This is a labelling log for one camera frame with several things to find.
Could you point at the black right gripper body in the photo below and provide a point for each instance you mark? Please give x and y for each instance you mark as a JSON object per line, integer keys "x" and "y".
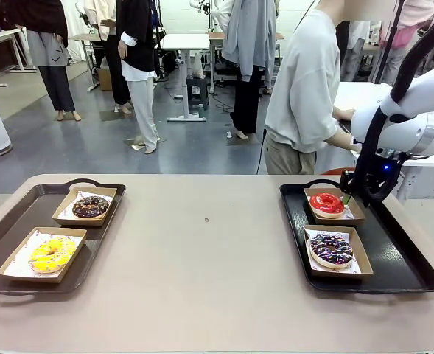
{"x": 388, "y": 173}

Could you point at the red glazed donut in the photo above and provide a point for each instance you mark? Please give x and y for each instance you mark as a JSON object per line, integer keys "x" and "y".
{"x": 327, "y": 204}

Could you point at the white printed liner paper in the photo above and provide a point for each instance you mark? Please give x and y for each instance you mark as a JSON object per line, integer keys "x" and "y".
{"x": 354, "y": 236}
{"x": 17, "y": 267}
{"x": 91, "y": 193}
{"x": 349, "y": 214}

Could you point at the brown cardboard food box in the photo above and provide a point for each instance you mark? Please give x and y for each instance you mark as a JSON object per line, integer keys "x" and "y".
{"x": 63, "y": 217}
{"x": 365, "y": 263}
{"x": 36, "y": 278}
{"x": 356, "y": 214}

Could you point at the chocolate donut with purple sprinkles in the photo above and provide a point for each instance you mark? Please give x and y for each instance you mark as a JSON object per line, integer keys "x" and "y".
{"x": 331, "y": 250}

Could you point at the dark chocolate sprinkled donut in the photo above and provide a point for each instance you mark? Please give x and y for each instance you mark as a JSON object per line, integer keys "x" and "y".
{"x": 90, "y": 207}

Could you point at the yellow sprinkled donut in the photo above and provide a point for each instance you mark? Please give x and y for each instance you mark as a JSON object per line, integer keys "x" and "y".
{"x": 51, "y": 254}

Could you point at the person's left forearm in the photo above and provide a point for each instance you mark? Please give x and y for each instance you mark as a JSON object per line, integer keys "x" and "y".
{"x": 343, "y": 113}

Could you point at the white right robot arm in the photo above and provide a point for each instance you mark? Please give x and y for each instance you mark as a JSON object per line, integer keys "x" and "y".
{"x": 404, "y": 129}

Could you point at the person's right forearm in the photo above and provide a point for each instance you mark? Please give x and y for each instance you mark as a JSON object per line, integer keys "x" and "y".
{"x": 340, "y": 140}

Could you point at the red-orange stool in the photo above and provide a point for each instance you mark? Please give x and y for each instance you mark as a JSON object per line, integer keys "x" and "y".
{"x": 334, "y": 170}

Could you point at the person in beige sweater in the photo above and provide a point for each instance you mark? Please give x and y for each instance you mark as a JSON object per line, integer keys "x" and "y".
{"x": 305, "y": 92}

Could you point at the black stand pole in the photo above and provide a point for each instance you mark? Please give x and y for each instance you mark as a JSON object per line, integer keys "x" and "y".
{"x": 388, "y": 44}

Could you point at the person in pink top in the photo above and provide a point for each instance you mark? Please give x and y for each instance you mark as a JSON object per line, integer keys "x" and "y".
{"x": 412, "y": 22}

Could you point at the mannequin in grey cardigan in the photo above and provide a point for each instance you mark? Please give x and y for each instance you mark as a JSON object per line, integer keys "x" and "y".
{"x": 248, "y": 55}

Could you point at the black plastic stool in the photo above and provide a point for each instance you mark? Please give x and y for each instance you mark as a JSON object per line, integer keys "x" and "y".
{"x": 198, "y": 94}

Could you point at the white height-adjustable desk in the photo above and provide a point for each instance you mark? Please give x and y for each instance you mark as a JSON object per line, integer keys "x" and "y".
{"x": 185, "y": 42}

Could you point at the mannequin in black jacket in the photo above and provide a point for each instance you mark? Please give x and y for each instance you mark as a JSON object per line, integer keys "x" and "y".
{"x": 139, "y": 73}

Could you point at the brown cardboard carton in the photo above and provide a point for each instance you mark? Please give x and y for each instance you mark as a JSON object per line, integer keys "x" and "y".
{"x": 105, "y": 79}

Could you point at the mannequin in cream jacket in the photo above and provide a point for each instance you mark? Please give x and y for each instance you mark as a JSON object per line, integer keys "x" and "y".
{"x": 108, "y": 48}

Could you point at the beige-topped desk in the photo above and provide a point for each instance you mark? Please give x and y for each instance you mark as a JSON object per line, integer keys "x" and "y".
{"x": 87, "y": 37}

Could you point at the mannequin in black cape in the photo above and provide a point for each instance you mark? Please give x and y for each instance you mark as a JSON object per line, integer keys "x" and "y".
{"x": 47, "y": 44}

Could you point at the gold mannequin base plate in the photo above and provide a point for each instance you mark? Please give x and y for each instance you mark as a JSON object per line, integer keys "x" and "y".
{"x": 139, "y": 144}

